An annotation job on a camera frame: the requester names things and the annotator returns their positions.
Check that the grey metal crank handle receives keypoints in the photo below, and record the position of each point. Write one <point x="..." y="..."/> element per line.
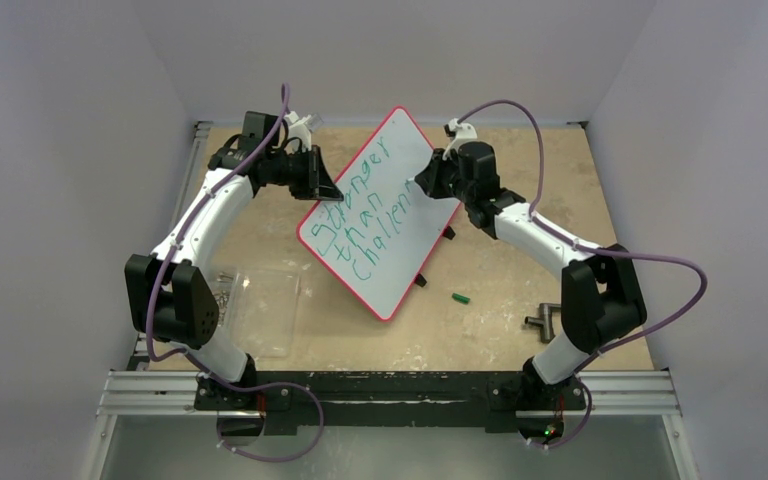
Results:
<point x="543" y="321"/>

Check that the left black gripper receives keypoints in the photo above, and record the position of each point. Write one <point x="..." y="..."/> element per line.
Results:
<point x="317" y="183"/>

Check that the aluminium frame rail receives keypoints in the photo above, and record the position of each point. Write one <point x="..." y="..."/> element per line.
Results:
<point x="645" y="393"/>

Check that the green marker cap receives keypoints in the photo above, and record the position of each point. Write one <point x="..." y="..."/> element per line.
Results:
<point x="460" y="298"/>

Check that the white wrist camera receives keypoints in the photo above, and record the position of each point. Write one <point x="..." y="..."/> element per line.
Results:
<point x="458" y="133"/>
<point x="299" y="130"/>

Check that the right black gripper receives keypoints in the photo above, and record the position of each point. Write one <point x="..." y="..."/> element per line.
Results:
<point x="440" y="177"/>

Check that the red-framed whiteboard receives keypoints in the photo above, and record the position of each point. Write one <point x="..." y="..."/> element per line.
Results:
<point x="381" y="235"/>

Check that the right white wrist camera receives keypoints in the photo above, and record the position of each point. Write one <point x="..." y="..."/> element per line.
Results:
<point x="458" y="133"/>

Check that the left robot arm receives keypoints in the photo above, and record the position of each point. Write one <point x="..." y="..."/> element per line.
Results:
<point x="170" y="299"/>

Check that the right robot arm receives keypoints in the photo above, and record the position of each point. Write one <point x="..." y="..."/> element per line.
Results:
<point x="601" y="299"/>

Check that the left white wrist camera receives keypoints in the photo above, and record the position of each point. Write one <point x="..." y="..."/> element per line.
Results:
<point x="299" y="130"/>

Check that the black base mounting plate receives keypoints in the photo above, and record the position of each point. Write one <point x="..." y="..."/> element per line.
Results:
<point x="493" y="401"/>

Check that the clear plastic screw box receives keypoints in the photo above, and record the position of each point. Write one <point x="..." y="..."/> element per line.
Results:
<point x="257" y="307"/>

